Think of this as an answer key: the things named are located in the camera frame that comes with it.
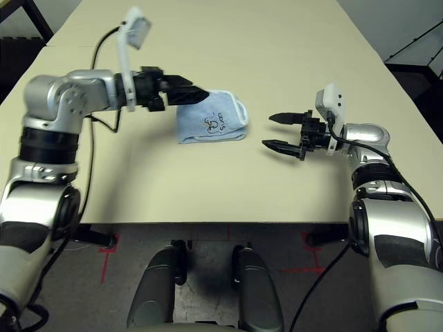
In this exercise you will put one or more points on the black box platform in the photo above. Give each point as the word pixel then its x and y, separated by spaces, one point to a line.
pixel 415 79

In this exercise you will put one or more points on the beige side table black frame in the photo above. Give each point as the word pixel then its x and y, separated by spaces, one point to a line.
pixel 38 17

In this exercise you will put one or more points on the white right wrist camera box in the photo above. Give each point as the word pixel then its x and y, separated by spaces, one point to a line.
pixel 332 100

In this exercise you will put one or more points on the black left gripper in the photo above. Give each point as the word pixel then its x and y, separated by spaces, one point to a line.
pixel 149 86

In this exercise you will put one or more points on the black foam floor mat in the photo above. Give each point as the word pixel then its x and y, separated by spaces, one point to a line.
pixel 14 62

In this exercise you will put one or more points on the light blue white-trimmed towel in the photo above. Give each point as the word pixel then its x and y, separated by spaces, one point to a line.
pixel 194 117

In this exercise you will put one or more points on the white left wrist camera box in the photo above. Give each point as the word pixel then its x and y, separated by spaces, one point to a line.
pixel 138 31

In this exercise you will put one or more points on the black tripod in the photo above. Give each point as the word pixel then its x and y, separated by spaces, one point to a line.
pixel 415 42

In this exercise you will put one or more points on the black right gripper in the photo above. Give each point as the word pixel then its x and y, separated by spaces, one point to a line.
pixel 313 135

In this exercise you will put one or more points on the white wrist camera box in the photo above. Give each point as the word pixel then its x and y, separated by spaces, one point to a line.
pixel 138 31
pixel 332 100

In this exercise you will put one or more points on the dark grey robot right leg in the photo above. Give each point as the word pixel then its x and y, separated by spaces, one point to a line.
pixel 257 290

